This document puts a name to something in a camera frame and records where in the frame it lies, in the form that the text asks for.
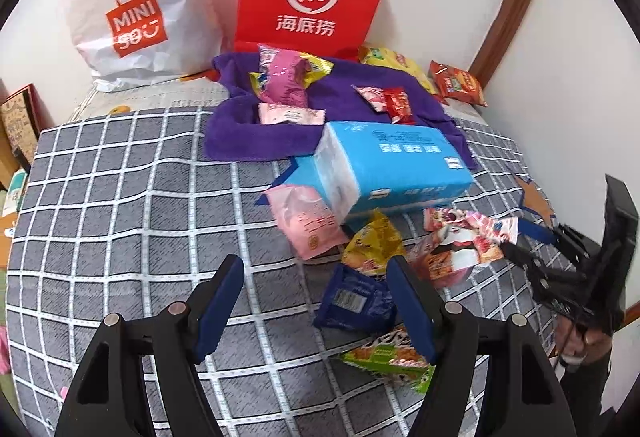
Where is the pink pastry packet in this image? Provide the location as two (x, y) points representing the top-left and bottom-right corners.
(265, 185), (348, 261)

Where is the small red candy packet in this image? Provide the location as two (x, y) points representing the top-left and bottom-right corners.
(383, 87), (416, 125)

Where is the pale pink snack packet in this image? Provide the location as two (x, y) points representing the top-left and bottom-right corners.
(258, 102), (326, 126)

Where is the magenta yellow snack packet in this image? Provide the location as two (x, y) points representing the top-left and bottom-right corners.
(250, 44), (333, 108)

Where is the red white strawberry packet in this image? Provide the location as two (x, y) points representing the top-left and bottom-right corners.
(352, 85), (386, 113)

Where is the right hand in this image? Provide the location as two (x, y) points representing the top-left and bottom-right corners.
(554, 316), (613, 372)

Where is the green snack packet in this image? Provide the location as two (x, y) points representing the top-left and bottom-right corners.
(340, 324), (435, 395)

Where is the panda print snack packet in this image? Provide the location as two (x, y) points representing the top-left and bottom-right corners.
(407, 208), (518, 290)

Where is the dark blue snack packet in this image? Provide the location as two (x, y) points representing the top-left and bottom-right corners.
(314, 264), (397, 334)

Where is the blue tissue pack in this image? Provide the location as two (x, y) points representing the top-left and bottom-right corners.
(271, 121), (473, 223)

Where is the red chips bag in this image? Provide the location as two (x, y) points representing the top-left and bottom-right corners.
(430, 60), (488, 107)

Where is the purple towel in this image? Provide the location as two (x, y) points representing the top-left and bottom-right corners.
(203, 52), (477, 170)

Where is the fruit print newspaper sheet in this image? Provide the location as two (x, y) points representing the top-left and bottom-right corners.
(72, 76), (229, 121)

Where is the brown wooden trim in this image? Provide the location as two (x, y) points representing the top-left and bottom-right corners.
(470, 0), (532, 86)

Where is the yellow chips bag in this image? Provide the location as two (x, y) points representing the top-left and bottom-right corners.
(358, 45), (438, 96)

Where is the brown cardboard box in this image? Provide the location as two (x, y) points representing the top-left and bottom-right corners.
(1, 84), (41, 269)

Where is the white Miniso plastic bag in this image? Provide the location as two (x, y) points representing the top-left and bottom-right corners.
(67, 0), (224, 93)

